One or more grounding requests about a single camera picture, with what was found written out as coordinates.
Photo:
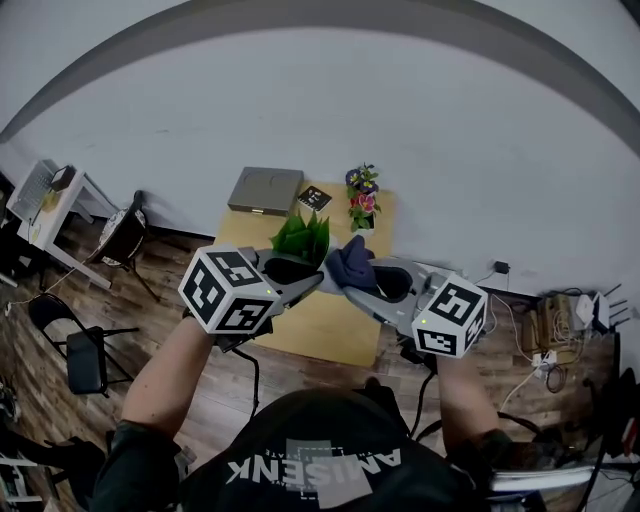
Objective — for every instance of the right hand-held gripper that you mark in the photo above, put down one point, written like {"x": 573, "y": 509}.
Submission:
{"x": 450, "y": 320}

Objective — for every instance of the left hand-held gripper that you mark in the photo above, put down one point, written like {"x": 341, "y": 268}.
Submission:
{"x": 220, "y": 295}

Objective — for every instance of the green plant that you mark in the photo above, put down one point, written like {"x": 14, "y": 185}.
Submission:
{"x": 302, "y": 240}

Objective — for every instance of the dark blue cloth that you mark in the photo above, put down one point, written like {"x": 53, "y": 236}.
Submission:
{"x": 355, "y": 262}

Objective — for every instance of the person's left forearm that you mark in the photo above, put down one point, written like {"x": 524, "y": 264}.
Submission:
{"x": 160, "y": 385}

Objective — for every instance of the person's right forearm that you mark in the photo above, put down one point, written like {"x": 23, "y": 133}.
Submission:
{"x": 465, "y": 405}

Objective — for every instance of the small black marker card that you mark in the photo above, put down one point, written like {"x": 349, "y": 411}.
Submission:
{"x": 315, "y": 197}

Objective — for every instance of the flat grey box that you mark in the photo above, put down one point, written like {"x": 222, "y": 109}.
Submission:
{"x": 262, "y": 190}

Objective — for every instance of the person's right shoe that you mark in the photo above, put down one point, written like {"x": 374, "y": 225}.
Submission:
{"x": 373, "y": 385}

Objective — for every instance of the colourful flowers in small pot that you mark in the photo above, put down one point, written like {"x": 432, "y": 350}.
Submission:
{"x": 364, "y": 200}

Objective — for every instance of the white power strip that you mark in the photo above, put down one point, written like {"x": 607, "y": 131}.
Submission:
{"x": 544, "y": 360}

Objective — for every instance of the round black stool chair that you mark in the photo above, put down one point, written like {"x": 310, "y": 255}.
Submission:
{"x": 120, "y": 235}

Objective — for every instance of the person's black printed t-shirt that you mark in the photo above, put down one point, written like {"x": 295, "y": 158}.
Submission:
{"x": 310, "y": 455}

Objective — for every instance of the white router with antennas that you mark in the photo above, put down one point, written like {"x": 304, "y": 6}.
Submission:
{"x": 600, "y": 312}

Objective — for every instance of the black folding chair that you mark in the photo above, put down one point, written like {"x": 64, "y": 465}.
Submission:
{"x": 85, "y": 355}

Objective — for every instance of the white side table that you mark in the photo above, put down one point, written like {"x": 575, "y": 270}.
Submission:
{"x": 67, "y": 210}

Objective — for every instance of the white perforated board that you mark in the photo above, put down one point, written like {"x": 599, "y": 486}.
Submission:
{"x": 32, "y": 190}

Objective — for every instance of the black wall power adapter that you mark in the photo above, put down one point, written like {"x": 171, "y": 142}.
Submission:
{"x": 501, "y": 267}

